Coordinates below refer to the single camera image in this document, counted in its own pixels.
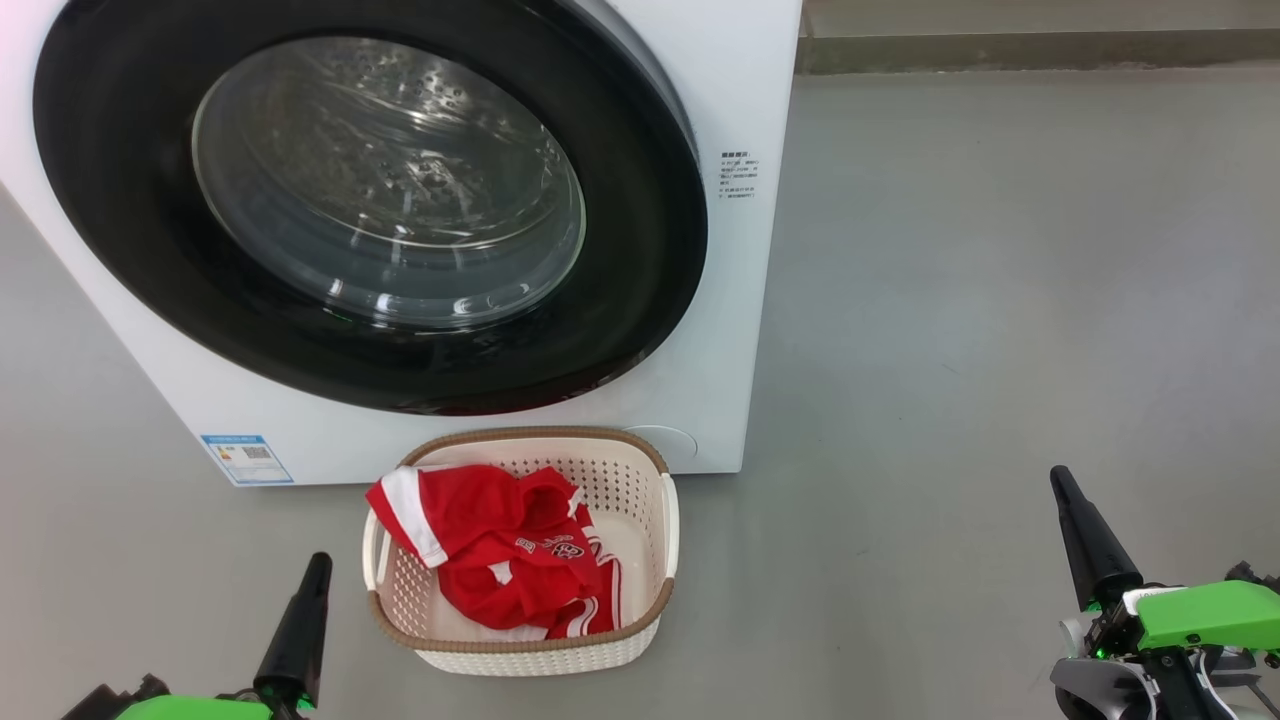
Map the black washing machine door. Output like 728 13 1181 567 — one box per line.
32 0 709 416

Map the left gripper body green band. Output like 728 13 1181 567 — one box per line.
115 695 311 720

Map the round drain filter cover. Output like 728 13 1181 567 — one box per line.
620 425 699 466

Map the printed text notice label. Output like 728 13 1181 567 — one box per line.
718 150 761 201

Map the cream laundry basket brown rim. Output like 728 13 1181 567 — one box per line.
362 427 681 677

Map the white front-load washing machine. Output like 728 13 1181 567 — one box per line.
0 0 804 488

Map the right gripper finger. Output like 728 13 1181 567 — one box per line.
1049 465 1143 611

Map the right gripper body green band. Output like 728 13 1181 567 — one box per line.
1085 580 1280 720

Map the blue energy label sticker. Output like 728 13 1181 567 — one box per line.
200 433 295 487

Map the red and white garment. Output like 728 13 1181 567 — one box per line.
365 464 623 641

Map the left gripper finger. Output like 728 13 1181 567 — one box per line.
253 552 333 706

